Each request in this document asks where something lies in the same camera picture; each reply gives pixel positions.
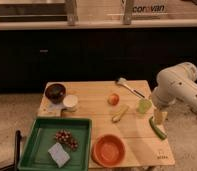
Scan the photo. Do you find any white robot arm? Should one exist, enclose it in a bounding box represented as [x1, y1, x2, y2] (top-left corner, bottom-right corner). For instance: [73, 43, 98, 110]
[151, 62, 197, 112]

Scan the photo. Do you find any green cucumber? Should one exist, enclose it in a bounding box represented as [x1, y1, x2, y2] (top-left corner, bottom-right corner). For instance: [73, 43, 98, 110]
[149, 116, 167, 140]

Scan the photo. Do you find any yellow banana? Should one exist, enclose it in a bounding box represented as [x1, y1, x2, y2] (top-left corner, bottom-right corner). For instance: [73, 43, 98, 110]
[112, 105, 129, 123]

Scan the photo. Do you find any dark brown bowl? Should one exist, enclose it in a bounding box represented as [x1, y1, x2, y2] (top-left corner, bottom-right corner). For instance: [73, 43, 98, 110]
[45, 83, 66, 104]

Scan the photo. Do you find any grey sponge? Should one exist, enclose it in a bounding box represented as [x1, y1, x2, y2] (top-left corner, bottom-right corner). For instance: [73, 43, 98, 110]
[48, 143, 70, 168]

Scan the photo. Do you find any red bowl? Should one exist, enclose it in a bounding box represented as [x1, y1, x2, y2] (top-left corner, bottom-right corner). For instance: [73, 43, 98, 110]
[91, 134, 126, 168]

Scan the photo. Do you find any light green cup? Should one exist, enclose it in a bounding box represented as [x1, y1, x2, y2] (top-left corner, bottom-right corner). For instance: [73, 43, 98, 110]
[137, 99, 152, 114]

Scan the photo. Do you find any black chair back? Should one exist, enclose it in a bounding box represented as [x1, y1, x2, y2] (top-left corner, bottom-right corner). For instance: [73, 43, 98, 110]
[0, 130, 22, 171]

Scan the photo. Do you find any white cup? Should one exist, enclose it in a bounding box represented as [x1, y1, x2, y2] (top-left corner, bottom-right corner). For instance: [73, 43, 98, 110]
[63, 95, 78, 111]

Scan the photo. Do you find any red apple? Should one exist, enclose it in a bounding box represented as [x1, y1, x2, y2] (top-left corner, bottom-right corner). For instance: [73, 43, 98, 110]
[107, 93, 120, 106]

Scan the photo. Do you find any wooden board table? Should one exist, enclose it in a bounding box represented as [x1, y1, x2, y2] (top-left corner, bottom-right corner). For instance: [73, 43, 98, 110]
[38, 81, 175, 168]

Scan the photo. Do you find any green tray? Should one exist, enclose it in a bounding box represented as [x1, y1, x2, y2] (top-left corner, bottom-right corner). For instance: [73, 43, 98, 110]
[17, 117, 92, 171]

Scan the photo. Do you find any red grapes bunch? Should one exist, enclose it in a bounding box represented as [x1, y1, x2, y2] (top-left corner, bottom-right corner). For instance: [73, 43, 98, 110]
[55, 130, 78, 150]

